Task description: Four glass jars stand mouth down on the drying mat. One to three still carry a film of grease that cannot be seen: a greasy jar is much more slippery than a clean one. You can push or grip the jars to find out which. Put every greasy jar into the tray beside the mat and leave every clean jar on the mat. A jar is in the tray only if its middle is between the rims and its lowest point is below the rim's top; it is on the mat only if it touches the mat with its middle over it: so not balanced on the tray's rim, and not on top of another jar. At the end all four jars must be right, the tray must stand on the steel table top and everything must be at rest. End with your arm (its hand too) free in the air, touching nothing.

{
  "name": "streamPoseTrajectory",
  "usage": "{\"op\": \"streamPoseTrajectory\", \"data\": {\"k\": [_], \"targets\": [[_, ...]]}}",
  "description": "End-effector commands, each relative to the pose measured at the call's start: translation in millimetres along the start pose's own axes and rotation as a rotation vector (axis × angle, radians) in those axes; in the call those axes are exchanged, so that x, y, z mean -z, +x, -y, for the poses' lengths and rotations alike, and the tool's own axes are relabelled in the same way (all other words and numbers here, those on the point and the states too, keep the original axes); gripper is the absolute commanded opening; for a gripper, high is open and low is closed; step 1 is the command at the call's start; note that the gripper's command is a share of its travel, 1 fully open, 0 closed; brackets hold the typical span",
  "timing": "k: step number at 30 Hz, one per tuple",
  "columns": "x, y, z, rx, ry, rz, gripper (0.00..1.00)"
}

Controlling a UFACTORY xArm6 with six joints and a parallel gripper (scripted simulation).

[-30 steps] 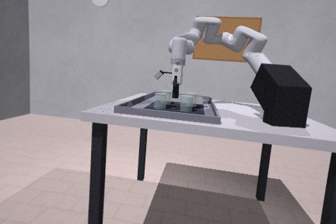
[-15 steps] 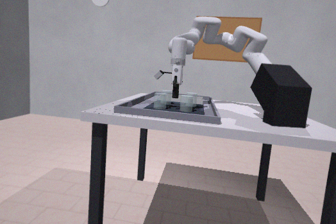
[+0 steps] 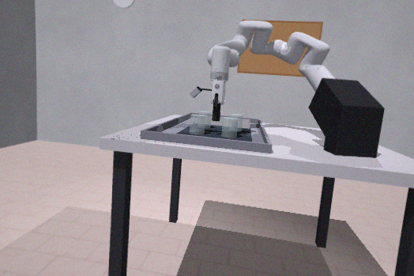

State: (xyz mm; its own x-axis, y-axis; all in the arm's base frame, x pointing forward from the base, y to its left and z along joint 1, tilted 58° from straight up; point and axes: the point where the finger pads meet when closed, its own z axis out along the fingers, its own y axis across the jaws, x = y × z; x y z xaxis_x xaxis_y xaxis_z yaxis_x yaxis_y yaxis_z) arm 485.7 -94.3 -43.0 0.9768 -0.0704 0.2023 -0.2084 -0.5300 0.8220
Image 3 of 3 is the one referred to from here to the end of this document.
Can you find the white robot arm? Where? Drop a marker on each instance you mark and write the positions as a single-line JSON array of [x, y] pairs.
[[225, 55]]

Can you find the clear glass jar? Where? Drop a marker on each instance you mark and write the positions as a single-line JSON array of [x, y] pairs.
[[197, 124], [208, 116], [240, 121], [229, 127]]

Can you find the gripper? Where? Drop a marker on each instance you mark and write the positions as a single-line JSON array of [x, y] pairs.
[[218, 96]]

